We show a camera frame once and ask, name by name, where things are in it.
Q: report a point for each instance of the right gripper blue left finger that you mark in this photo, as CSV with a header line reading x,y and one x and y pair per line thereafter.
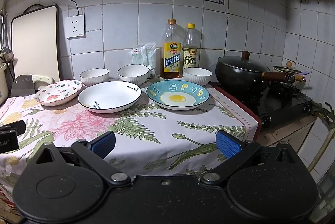
x,y
92,155

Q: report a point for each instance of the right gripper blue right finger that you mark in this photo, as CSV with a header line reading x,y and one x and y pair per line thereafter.
x,y
237,154

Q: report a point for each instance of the white black-rimmed plate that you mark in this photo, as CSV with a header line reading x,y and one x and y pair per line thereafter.
x,y
109,97

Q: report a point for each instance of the pink rabbit carrot plate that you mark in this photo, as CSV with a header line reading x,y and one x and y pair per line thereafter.
x,y
59,93

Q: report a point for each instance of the blue fried egg plate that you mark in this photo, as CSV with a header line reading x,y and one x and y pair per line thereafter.
x,y
177,95

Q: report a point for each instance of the beige plastic container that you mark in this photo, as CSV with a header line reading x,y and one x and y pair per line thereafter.
x,y
3,84

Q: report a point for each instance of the floral table cloth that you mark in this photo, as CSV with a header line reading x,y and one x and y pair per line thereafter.
x,y
150,140

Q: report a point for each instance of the black gas stove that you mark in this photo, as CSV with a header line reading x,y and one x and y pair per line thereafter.
x,y
276,105

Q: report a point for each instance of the left white ribbed bowl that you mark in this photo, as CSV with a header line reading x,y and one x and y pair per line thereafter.
x,y
94,76

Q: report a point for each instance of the white ribbed bowl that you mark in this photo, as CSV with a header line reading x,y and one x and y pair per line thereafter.
x,y
197,75
133,73
94,76

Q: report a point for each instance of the black wok with lid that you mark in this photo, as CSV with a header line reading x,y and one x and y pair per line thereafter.
x,y
241,74

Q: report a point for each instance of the hanging metal ladle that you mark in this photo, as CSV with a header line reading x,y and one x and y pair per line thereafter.
x,y
6,52

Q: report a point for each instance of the right white ribbed bowl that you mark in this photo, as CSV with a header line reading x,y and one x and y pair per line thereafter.
x,y
197,75

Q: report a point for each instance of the middle white ribbed bowl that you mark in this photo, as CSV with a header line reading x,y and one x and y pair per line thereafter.
x,y
133,73

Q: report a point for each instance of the small pot with lid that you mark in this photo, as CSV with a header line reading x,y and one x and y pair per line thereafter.
x,y
286,69

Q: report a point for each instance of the beige cutting board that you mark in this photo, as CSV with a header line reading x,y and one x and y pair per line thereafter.
x,y
34,40

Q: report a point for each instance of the white seasoning bag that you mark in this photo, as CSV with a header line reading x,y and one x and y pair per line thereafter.
x,y
151,56
138,55

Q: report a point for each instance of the clear vinegar bottle yellow cap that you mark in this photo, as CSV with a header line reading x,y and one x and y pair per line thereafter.
x,y
190,48

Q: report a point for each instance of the amber cooking wine bottle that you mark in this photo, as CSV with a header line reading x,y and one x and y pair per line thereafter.
x,y
171,50

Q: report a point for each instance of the cleaver with cream handle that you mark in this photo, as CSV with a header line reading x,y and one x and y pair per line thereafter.
x,y
24,85

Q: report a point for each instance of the white wall power socket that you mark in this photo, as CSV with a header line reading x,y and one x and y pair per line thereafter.
x,y
74,26

